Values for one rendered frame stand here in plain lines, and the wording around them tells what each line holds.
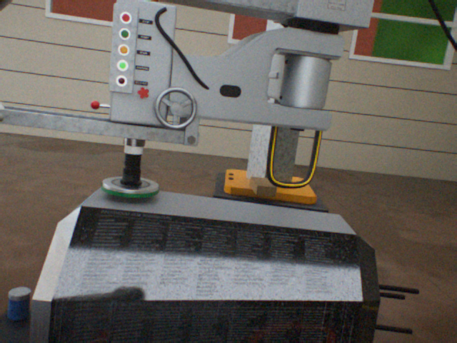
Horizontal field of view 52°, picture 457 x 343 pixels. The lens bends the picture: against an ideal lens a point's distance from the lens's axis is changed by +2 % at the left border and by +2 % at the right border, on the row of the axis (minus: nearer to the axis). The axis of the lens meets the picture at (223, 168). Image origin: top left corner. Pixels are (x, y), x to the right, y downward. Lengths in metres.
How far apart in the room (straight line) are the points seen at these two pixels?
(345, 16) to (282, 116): 0.43
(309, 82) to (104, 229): 0.94
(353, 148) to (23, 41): 5.70
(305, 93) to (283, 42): 0.21
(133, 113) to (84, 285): 0.60
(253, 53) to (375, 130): 6.84
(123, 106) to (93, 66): 6.29
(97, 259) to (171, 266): 0.24
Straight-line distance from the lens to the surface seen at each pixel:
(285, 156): 2.54
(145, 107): 1.67
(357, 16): 1.90
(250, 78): 1.75
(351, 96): 8.28
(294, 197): 2.42
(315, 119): 1.86
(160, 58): 1.67
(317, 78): 1.86
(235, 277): 1.59
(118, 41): 1.64
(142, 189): 1.74
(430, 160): 9.00
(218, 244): 1.63
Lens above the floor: 1.33
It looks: 11 degrees down
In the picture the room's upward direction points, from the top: 7 degrees clockwise
